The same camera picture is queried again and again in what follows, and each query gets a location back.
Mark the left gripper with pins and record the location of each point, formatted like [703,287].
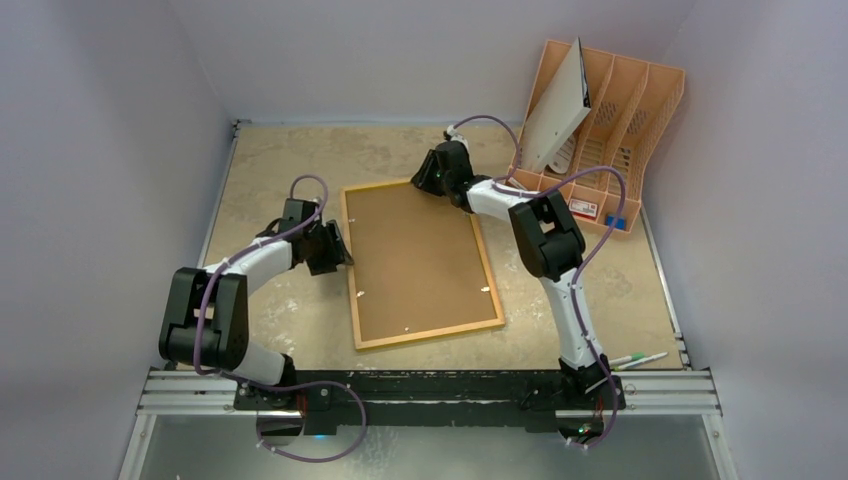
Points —
[336,254]

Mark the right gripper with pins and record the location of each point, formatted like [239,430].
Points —
[428,181]

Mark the brown backing board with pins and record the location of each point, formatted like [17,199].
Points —
[424,265]

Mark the yellow wooden picture frame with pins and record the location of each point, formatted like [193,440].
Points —
[424,338]

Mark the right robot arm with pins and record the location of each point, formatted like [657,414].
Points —
[550,245]

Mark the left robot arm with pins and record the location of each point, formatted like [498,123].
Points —
[206,319]

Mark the red white small box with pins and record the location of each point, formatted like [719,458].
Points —
[584,209]

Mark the peach desk organizer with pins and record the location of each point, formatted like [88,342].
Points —
[604,161]

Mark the blue small box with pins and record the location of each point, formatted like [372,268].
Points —
[618,222]

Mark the green capped marker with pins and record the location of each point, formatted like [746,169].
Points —
[626,359]

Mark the white pen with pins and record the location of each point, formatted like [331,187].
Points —
[647,359]

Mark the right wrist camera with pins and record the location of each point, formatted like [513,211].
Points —
[451,133]

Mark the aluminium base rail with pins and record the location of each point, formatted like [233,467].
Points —
[537,401]

